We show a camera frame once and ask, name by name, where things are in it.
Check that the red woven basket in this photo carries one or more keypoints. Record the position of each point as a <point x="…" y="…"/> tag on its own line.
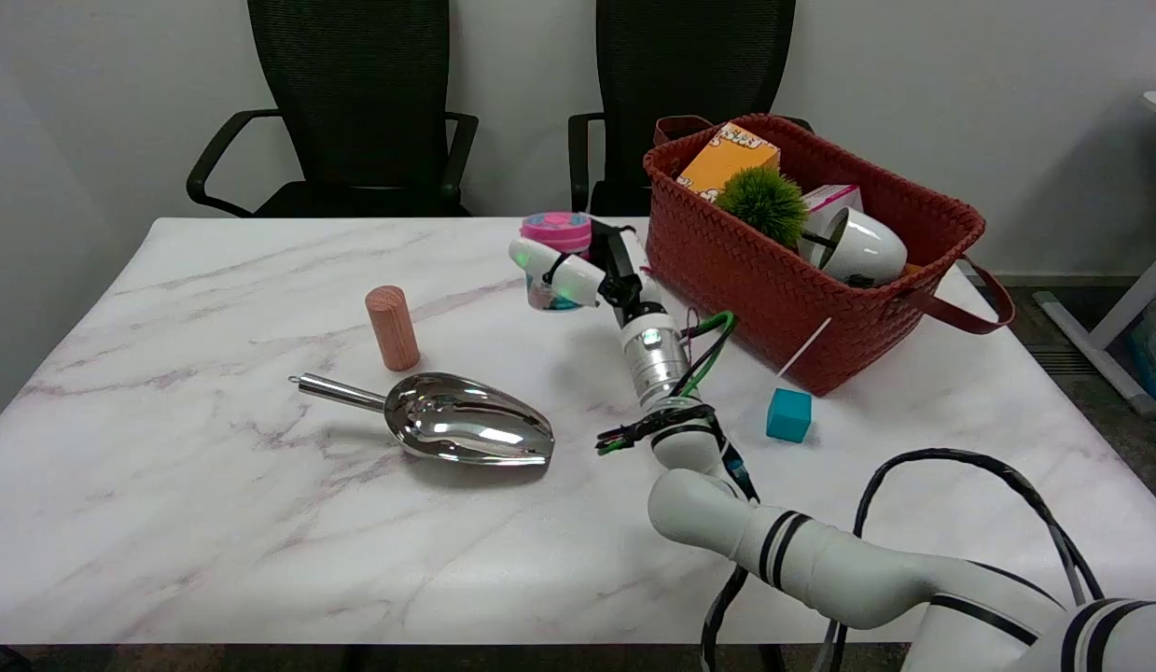
<point x="755" y="280"/>

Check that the orange cardboard box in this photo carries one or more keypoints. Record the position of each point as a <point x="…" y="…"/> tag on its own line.
<point x="727" y="160"/>

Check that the pink and white box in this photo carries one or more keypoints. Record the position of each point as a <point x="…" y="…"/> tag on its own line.
<point x="831" y="198"/>

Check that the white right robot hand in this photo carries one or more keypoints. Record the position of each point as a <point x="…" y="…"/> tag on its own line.
<point x="633" y="280"/>

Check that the pink gum jar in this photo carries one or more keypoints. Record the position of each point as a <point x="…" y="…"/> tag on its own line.
<point x="554" y="227"/>

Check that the white ceramic cup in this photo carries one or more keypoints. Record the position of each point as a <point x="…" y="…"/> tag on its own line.
<point x="862" y="250"/>

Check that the black mesh office chair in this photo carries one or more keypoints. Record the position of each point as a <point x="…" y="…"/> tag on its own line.
<point x="680" y="65"/>
<point x="354" y="103"/>

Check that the green fuzzy plant ball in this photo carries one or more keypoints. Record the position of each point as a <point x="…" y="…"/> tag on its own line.
<point x="762" y="201"/>

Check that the shiny metal scoop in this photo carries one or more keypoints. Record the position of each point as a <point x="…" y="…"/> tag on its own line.
<point x="466" y="425"/>

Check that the teal cube block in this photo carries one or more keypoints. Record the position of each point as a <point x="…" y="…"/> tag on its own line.
<point x="788" y="415"/>

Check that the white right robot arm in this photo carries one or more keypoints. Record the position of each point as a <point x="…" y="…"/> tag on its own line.
<point x="820" y="560"/>

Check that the wooden cylinder block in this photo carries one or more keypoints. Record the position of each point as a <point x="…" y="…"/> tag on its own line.
<point x="392" y="327"/>

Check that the white desk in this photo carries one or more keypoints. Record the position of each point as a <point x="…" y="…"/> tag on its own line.
<point x="1114" y="327"/>

